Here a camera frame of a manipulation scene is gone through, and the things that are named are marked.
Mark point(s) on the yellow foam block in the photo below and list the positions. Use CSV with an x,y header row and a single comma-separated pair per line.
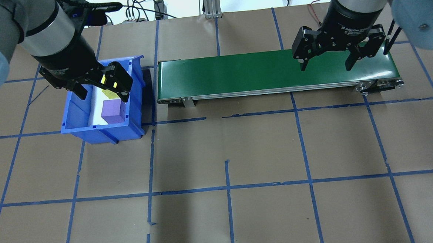
x,y
108,94

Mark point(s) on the purple foam block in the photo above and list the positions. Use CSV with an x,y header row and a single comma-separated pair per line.
x,y
112,112

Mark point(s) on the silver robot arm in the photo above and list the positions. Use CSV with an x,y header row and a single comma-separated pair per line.
x,y
45,30
414,11

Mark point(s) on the blue plastic storage bin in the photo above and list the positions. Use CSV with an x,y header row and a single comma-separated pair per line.
x,y
75,117

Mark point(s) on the green conveyor belt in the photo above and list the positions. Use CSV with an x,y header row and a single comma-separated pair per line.
x,y
236,74

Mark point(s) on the black power adapter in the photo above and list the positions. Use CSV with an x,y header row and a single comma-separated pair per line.
x,y
158,9

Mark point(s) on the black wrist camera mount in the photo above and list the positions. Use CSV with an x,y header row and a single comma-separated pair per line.
x,y
84,11

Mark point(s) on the aluminium profile post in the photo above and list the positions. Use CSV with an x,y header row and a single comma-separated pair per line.
x,y
212,3

